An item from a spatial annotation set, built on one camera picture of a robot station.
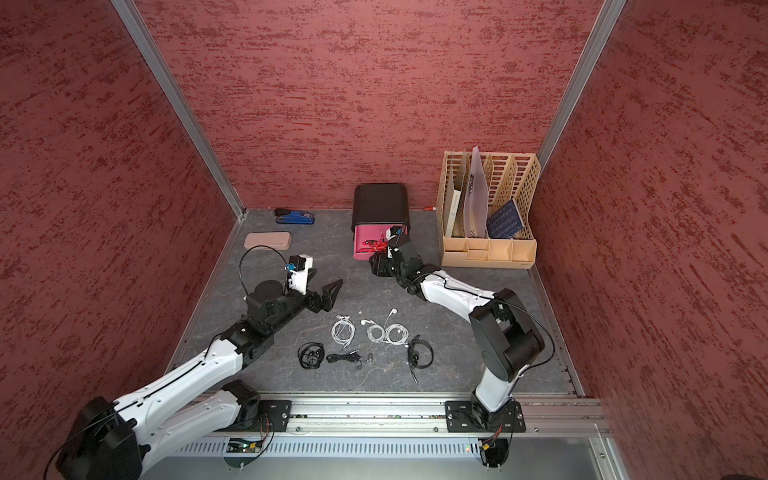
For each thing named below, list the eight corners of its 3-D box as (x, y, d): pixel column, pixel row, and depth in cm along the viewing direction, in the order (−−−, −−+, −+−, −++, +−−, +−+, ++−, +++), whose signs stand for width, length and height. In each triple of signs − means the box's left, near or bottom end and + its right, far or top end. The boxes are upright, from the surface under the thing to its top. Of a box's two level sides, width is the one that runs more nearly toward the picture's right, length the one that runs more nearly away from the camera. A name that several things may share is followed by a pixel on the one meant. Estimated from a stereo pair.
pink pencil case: (243, 250, 111) (240, 246, 109) (249, 235, 115) (247, 231, 113) (289, 250, 111) (287, 246, 109) (294, 235, 115) (292, 231, 113)
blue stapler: (277, 222, 121) (272, 212, 116) (280, 217, 123) (276, 206, 118) (311, 227, 119) (307, 217, 114) (313, 222, 121) (310, 211, 116)
